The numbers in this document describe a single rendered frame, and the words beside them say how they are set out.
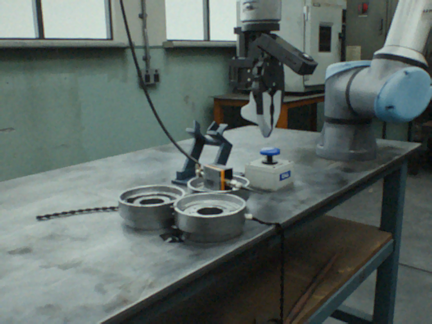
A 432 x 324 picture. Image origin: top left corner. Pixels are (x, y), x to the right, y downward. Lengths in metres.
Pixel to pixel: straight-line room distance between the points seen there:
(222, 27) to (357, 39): 1.66
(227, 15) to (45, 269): 3.03
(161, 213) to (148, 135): 2.13
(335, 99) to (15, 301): 0.82
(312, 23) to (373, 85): 1.97
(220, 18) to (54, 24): 1.36
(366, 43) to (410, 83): 3.60
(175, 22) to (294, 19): 0.78
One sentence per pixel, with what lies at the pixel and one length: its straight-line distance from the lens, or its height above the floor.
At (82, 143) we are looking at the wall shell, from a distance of 2.48.
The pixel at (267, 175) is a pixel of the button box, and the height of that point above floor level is 0.83.
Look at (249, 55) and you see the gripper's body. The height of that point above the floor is 1.05.
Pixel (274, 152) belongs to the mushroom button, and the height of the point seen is 0.87.
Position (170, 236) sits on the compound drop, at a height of 0.80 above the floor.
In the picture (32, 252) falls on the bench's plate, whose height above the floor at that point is 0.80.
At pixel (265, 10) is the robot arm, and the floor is 1.13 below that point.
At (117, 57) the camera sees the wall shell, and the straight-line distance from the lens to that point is 2.60.
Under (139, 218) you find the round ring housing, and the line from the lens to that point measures 0.65.
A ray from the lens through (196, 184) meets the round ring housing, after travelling 0.77.
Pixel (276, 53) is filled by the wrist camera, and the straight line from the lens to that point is 0.79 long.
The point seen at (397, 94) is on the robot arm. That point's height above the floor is 0.97.
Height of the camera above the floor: 1.05
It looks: 13 degrees down
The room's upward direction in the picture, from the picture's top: 1 degrees counter-clockwise
